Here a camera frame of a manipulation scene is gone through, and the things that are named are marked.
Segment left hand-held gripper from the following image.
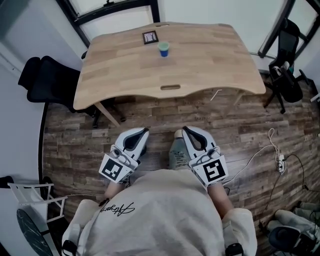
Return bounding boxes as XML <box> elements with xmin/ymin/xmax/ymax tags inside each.
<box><xmin>98</xmin><ymin>127</ymin><xmax>150</xmax><ymax>185</ymax></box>

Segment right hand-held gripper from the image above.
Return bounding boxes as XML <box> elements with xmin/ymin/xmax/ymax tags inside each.
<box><xmin>181</xmin><ymin>125</ymin><xmax>229</xmax><ymax>188</ymax></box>

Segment green paper cup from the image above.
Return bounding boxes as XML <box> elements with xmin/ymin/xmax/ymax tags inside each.
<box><xmin>156</xmin><ymin>41</ymin><xmax>171</xmax><ymax>59</ymax></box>

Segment person's left forearm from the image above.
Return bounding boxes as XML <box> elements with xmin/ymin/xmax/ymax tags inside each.
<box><xmin>103</xmin><ymin>181</ymin><xmax>126</xmax><ymax>203</ymax></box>

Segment person's right forearm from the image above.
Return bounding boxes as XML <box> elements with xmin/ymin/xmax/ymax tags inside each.
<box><xmin>207</xmin><ymin>183</ymin><xmax>235</xmax><ymax>221</ymax></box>

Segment person's gray jeans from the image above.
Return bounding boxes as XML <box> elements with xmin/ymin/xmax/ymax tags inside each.
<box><xmin>167</xmin><ymin>136</ymin><xmax>193</xmax><ymax>172</ymax></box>

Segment person in white shirt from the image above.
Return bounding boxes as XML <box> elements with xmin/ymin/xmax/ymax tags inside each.
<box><xmin>61</xmin><ymin>168</ymin><xmax>258</xmax><ymax>256</ymax></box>

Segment light wooden table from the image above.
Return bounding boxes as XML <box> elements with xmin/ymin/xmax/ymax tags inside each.
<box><xmin>72</xmin><ymin>21</ymin><xmax>267</xmax><ymax>127</ymax></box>

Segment black office chair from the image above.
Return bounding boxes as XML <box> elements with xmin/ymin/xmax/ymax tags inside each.
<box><xmin>263</xmin><ymin>17</ymin><xmax>311</xmax><ymax>115</ymax></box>
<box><xmin>17</xmin><ymin>55</ymin><xmax>127</xmax><ymax>129</ymax></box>

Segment white cloth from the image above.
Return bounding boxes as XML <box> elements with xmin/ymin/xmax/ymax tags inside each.
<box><xmin>271</xmin><ymin>61</ymin><xmax>291</xmax><ymax>77</ymax></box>

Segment black framed picture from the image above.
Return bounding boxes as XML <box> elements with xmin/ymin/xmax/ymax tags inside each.
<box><xmin>141</xmin><ymin>30</ymin><xmax>160</xmax><ymax>46</ymax></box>

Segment gray fabric bundle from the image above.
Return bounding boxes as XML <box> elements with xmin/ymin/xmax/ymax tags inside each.
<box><xmin>274</xmin><ymin>201</ymin><xmax>320</xmax><ymax>233</ymax></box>

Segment white wooden chair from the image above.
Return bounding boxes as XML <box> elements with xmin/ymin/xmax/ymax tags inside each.
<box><xmin>7</xmin><ymin>181</ymin><xmax>69</xmax><ymax>223</ymax></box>

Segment black dome-shaped device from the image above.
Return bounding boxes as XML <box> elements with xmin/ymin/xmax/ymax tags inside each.
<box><xmin>268</xmin><ymin>224</ymin><xmax>302</xmax><ymax>251</ymax></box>

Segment white power strip with cable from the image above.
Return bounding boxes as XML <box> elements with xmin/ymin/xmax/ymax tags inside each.
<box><xmin>224</xmin><ymin>127</ymin><xmax>282</xmax><ymax>182</ymax></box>

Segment thin white floor cable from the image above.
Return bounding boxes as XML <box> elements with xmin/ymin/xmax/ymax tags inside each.
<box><xmin>63</xmin><ymin>192</ymin><xmax>101</xmax><ymax>199</ymax></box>

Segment black floor cable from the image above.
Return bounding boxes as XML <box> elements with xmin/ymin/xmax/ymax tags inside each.
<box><xmin>258</xmin><ymin>153</ymin><xmax>308</xmax><ymax>226</ymax></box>

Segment black window frame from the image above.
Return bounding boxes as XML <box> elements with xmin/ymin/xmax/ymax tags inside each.
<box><xmin>257</xmin><ymin>0</ymin><xmax>320</xmax><ymax>58</ymax></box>
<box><xmin>56</xmin><ymin>0</ymin><xmax>161</xmax><ymax>48</ymax></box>

